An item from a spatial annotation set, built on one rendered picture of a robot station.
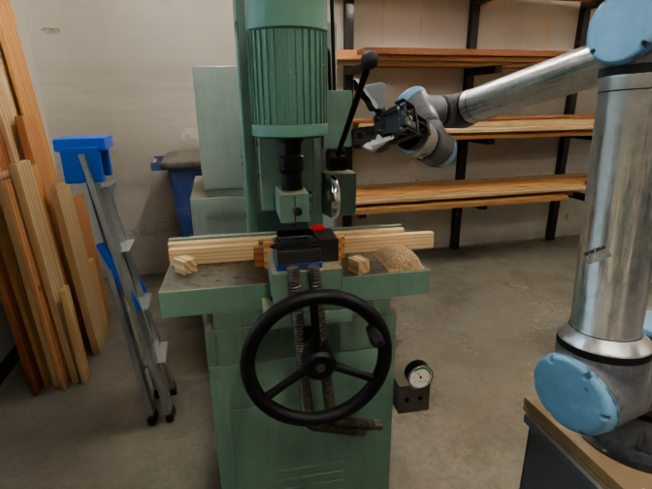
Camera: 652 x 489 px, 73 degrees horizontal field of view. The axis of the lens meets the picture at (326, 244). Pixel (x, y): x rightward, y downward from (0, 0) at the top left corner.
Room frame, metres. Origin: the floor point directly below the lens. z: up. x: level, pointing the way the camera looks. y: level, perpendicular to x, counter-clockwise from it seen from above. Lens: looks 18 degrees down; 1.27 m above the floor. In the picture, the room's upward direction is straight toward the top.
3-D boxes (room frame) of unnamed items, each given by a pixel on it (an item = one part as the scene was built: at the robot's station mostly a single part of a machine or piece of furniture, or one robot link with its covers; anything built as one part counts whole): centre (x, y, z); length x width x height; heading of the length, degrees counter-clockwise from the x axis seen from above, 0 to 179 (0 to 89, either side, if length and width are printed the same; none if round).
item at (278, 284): (0.86, 0.05, 0.92); 0.15 x 0.13 x 0.09; 101
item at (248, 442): (1.17, 0.11, 0.36); 0.58 x 0.45 x 0.71; 11
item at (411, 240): (1.06, 0.04, 0.92); 0.67 x 0.02 x 0.04; 101
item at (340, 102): (1.29, -0.03, 1.23); 0.09 x 0.08 x 0.15; 11
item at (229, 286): (0.95, 0.06, 0.87); 0.61 x 0.30 x 0.06; 101
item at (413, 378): (0.89, -0.21, 0.65); 0.06 x 0.04 x 0.08; 101
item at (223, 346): (1.17, 0.10, 0.76); 0.57 x 0.45 x 0.09; 11
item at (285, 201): (1.07, 0.08, 1.03); 0.14 x 0.07 x 0.09; 11
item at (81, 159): (1.61, 0.80, 0.58); 0.27 x 0.25 x 1.16; 105
